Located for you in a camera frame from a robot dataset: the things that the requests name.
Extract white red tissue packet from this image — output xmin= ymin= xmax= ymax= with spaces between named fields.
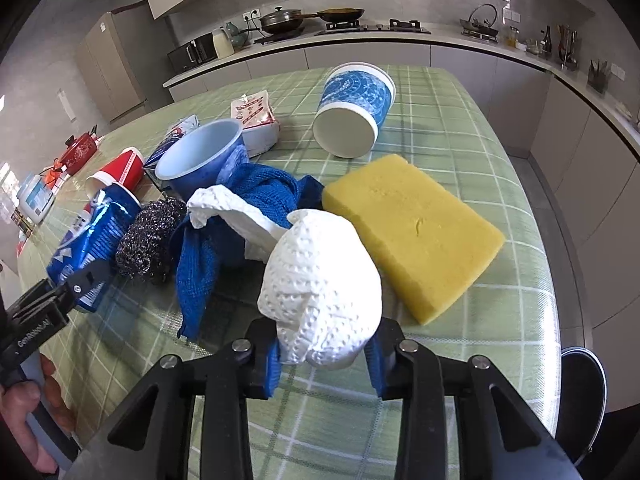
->
xmin=230 ymin=89 xmax=280 ymax=158

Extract blue knitted cloth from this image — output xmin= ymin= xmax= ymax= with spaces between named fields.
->
xmin=175 ymin=165 xmax=326 ymax=340

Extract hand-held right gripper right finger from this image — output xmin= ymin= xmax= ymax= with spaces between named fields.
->
xmin=362 ymin=317 xmax=581 ymax=480

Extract yellow sponge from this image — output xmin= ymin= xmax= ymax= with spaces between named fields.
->
xmin=321 ymin=154 xmax=506 ymax=325

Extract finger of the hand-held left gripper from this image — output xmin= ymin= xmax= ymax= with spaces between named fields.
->
xmin=55 ymin=257 xmax=113 ymax=311

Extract black microwave oven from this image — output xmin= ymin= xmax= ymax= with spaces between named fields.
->
xmin=166 ymin=32 xmax=217 ymax=75

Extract green checked tablecloth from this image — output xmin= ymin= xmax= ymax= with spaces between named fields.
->
xmin=17 ymin=66 xmax=561 ymax=480

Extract lidded frying pan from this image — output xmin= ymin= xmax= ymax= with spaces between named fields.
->
xmin=259 ymin=6 xmax=321 ymax=35

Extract dark wok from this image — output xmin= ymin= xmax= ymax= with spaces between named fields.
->
xmin=317 ymin=7 xmax=366 ymax=23

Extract person's left hand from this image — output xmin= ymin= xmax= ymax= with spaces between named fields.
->
xmin=0 ymin=352 xmax=78 ymax=476

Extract metal utensil holder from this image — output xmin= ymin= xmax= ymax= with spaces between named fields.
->
xmin=557 ymin=25 xmax=581 ymax=71

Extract red paper cup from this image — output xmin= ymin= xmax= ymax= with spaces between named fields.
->
xmin=85 ymin=146 xmax=146 ymax=198

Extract steel wool scrubber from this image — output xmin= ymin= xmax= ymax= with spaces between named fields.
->
xmin=115 ymin=197 xmax=188 ymax=281

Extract black trash bin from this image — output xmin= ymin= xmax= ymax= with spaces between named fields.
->
xmin=560 ymin=347 xmax=608 ymax=466

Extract blue plastic cup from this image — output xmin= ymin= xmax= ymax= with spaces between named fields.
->
xmin=155 ymin=119 xmax=249 ymax=200

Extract beige refrigerator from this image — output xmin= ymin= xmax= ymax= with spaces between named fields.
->
xmin=75 ymin=10 xmax=148 ymax=126

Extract white paper towel ball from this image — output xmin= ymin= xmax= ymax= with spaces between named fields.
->
xmin=257 ymin=209 xmax=383 ymax=368

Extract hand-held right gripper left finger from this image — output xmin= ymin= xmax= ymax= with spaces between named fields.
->
xmin=100 ymin=317 xmax=282 ymax=480

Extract blue patterned paper cup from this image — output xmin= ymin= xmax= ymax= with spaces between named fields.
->
xmin=312 ymin=62 xmax=397 ymax=159

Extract white electric kettle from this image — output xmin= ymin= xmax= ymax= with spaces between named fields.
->
xmin=212 ymin=27 xmax=236 ymax=59

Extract crushed blue snack packet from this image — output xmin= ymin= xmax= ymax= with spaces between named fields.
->
xmin=46 ymin=182 xmax=143 ymax=313

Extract black gas stove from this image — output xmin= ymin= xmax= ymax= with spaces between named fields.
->
xmin=315 ymin=19 xmax=432 ymax=36

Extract crumpled white tissue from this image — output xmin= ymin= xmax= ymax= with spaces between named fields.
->
xmin=186 ymin=185 xmax=293 ymax=263

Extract dark knife holder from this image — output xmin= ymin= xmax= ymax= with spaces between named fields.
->
xmin=587 ymin=58 xmax=611 ymax=95

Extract blue white flat packet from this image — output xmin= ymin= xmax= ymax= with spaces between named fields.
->
xmin=145 ymin=115 xmax=201 ymax=181

